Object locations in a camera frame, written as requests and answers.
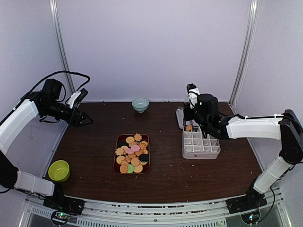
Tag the pale blue ceramic bowl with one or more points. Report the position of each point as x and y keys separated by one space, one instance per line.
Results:
x=140 y=104

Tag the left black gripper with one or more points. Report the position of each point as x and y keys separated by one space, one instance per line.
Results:
x=75 y=121

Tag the green plastic bowl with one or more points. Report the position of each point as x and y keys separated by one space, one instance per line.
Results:
x=59 y=171

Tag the aluminium frame post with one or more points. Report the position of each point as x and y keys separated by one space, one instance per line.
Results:
x=245 y=53
x=56 y=22

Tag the green round cookie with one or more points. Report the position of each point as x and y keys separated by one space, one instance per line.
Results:
x=130 y=169

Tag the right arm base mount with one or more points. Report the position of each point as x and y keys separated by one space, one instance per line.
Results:
x=247 y=202

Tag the black sandwich cookie upper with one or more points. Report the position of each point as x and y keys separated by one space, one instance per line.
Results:
x=122 y=143

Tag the swirl butter cookie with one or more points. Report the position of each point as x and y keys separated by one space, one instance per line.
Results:
x=189 y=127

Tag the red cookie tray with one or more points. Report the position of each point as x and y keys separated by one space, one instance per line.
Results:
x=122 y=159

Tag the white divided cookie tin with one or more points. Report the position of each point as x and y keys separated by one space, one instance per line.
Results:
x=196 y=146

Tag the aluminium front rail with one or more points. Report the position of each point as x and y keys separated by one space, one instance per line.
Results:
x=210 y=213

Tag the pink round cookie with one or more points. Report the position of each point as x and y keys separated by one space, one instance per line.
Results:
x=132 y=149

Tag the right aluminium frame post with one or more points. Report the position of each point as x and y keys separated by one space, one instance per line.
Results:
x=245 y=53

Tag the round tan biscuit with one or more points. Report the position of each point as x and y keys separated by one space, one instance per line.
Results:
x=138 y=169

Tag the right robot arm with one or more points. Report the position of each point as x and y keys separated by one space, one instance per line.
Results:
x=203 y=109

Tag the black sandwich cookie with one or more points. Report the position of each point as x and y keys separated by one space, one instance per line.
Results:
x=144 y=158
x=122 y=143

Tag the flower shaped tan cookie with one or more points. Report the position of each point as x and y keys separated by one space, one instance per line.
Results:
x=137 y=137

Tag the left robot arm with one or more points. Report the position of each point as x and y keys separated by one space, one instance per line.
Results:
x=42 y=103

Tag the left aluminium frame post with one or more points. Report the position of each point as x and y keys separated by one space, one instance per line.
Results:
x=56 y=22

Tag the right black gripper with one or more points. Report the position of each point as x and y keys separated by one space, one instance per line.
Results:
x=187 y=116

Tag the metal food tongs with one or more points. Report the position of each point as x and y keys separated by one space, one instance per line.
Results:
x=189 y=122

